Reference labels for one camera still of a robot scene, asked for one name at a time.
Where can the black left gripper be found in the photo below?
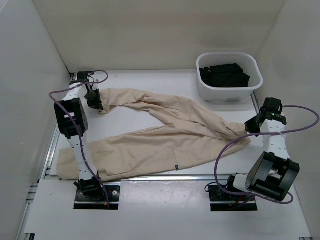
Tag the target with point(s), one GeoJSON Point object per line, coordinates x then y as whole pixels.
{"type": "Point", "coordinates": [97, 104]}

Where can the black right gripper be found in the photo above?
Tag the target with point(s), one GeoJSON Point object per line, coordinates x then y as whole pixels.
{"type": "Point", "coordinates": [249, 127]}

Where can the beige trousers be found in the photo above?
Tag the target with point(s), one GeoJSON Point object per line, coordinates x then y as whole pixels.
{"type": "Point", "coordinates": [191, 135]}

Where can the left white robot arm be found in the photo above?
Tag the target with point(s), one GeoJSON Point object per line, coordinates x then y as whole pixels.
{"type": "Point", "coordinates": [73, 124]}

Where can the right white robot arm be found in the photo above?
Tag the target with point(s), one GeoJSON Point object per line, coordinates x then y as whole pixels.
{"type": "Point", "coordinates": [274, 172]}

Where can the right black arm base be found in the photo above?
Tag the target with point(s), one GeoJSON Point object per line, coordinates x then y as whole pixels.
{"type": "Point", "coordinates": [224, 202]}

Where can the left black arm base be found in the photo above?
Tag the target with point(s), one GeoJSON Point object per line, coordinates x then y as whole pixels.
{"type": "Point", "coordinates": [83, 201]}

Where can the folded black trousers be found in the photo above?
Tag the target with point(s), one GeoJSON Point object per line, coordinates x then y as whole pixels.
{"type": "Point", "coordinates": [225, 76]}

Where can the white plastic basket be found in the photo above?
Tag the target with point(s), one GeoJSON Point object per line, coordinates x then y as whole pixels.
{"type": "Point", "coordinates": [244, 60]}

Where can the white front cover board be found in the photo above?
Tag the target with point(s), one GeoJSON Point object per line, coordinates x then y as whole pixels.
{"type": "Point", "coordinates": [157, 210]}

